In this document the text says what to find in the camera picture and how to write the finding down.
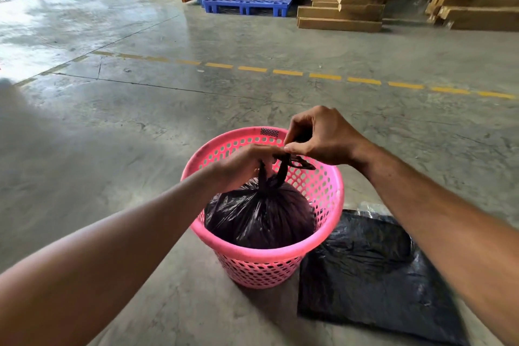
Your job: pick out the person's left forearm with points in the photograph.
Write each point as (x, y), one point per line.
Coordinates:
(101, 254)

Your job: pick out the person's right hand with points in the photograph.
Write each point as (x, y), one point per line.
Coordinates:
(328, 137)

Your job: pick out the black trash bag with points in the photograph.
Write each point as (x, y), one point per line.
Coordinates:
(261, 212)
(377, 276)

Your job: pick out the pink plastic waste basket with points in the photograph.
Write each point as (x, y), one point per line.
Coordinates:
(263, 212)

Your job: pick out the person's right forearm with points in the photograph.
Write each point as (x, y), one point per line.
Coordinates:
(446, 228)

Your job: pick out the flat black trash bag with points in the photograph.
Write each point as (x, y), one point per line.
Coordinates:
(377, 276)

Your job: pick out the blue plastic pallet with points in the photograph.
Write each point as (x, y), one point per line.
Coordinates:
(247, 4)

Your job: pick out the person's left fingers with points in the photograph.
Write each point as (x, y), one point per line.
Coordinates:
(269, 153)

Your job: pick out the person's left hand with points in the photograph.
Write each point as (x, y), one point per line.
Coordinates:
(237, 165)

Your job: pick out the person's right thumb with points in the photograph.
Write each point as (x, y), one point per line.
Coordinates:
(302, 150)

